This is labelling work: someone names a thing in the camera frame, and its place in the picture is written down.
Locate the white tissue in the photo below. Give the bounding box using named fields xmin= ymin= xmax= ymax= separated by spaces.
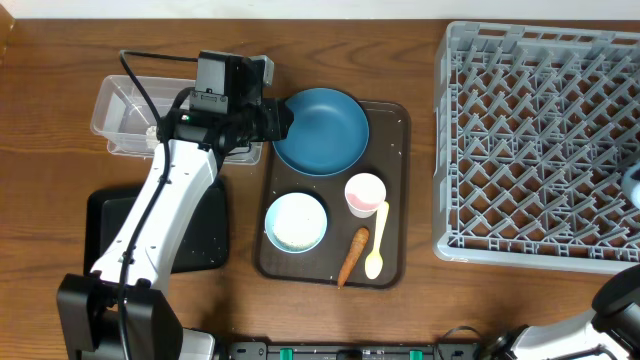
xmin=145 ymin=126 xmax=160 ymax=150

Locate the dark blue plate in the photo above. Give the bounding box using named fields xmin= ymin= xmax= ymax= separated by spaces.
xmin=273 ymin=88 xmax=370 ymax=176

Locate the pink white cup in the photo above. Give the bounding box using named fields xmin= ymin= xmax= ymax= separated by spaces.
xmin=344 ymin=173 xmax=387 ymax=218

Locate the light blue cup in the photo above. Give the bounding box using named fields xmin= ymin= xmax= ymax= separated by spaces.
xmin=621 ymin=162 xmax=640 ymax=209

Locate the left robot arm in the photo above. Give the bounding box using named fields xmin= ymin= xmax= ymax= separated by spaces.
xmin=57 ymin=51 xmax=294 ymax=359

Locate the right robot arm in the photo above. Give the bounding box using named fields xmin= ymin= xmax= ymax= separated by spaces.
xmin=476 ymin=266 xmax=639 ymax=359

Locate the grey dishwasher rack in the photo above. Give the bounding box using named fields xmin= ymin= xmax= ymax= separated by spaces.
xmin=433 ymin=21 xmax=639 ymax=274

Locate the clear plastic bin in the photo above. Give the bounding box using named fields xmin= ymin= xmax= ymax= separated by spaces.
xmin=90 ymin=74 xmax=267 ymax=166

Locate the light blue rice bowl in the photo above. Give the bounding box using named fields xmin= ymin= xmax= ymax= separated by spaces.
xmin=264 ymin=192 xmax=328 ymax=254

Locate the black rectangular bin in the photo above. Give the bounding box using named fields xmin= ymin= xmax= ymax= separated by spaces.
xmin=83 ymin=179 xmax=230 ymax=275

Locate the brown serving tray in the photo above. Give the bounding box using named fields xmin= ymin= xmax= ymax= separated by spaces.
xmin=253 ymin=101 xmax=411 ymax=289

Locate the orange carrot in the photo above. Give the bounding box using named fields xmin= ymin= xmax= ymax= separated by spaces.
xmin=337 ymin=227 xmax=370 ymax=288

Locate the cream plastic spoon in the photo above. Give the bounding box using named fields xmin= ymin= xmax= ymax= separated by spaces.
xmin=365 ymin=202 xmax=390 ymax=280

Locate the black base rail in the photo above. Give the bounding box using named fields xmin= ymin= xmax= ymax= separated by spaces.
xmin=219 ymin=341 xmax=480 ymax=360

